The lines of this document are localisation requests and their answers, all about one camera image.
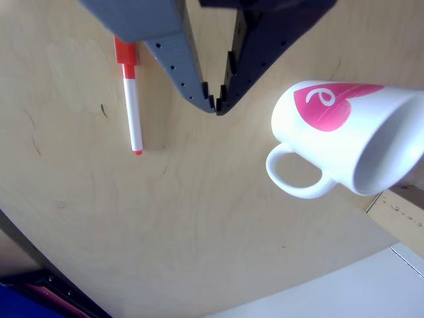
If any red and white marker pen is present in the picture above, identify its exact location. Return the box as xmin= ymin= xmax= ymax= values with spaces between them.
xmin=113 ymin=34 xmax=144 ymax=156

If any white mug with pink hearts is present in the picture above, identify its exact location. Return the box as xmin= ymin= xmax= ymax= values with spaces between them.
xmin=266 ymin=79 xmax=424 ymax=199

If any tan cardboard box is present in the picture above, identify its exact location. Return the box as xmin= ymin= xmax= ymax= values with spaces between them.
xmin=366 ymin=185 xmax=424 ymax=239

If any blue box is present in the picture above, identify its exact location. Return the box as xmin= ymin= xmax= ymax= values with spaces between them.
xmin=0 ymin=281 xmax=87 ymax=318

